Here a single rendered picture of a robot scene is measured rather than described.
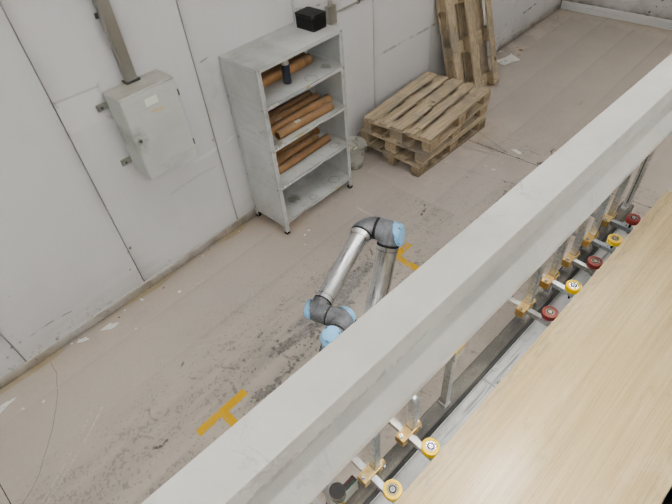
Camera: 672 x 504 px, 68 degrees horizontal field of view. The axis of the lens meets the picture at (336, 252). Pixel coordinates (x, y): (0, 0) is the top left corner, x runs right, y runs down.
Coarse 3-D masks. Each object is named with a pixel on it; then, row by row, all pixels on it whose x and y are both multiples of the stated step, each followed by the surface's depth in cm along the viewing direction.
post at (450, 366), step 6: (450, 360) 220; (456, 360) 222; (450, 366) 222; (444, 372) 229; (450, 372) 225; (444, 378) 232; (450, 378) 229; (444, 384) 236; (450, 384) 235; (444, 390) 239; (450, 390) 240; (444, 396) 242; (438, 402) 249; (444, 402) 246; (450, 402) 249
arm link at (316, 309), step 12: (360, 228) 249; (372, 228) 251; (348, 240) 248; (360, 240) 248; (348, 252) 242; (336, 264) 239; (348, 264) 240; (336, 276) 234; (324, 288) 230; (336, 288) 232; (312, 300) 227; (324, 300) 226; (312, 312) 223; (324, 312) 221; (324, 324) 224
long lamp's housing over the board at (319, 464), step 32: (640, 160) 113; (576, 192) 101; (608, 192) 106; (544, 224) 95; (576, 224) 99; (512, 256) 90; (544, 256) 94; (480, 288) 85; (512, 288) 89; (448, 320) 81; (480, 320) 84; (416, 352) 77; (448, 352) 80; (384, 384) 73; (416, 384) 76; (352, 416) 70; (384, 416) 73; (320, 448) 67; (352, 448) 70; (288, 480) 64; (320, 480) 67
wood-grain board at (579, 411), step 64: (640, 256) 284; (576, 320) 256; (640, 320) 253; (512, 384) 233; (576, 384) 231; (640, 384) 228; (448, 448) 214; (512, 448) 212; (576, 448) 210; (640, 448) 208
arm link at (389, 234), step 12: (384, 228) 249; (396, 228) 247; (384, 240) 249; (396, 240) 247; (384, 252) 251; (396, 252) 254; (384, 264) 253; (372, 276) 258; (384, 276) 255; (372, 288) 259; (384, 288) 257; (372, 300) 260
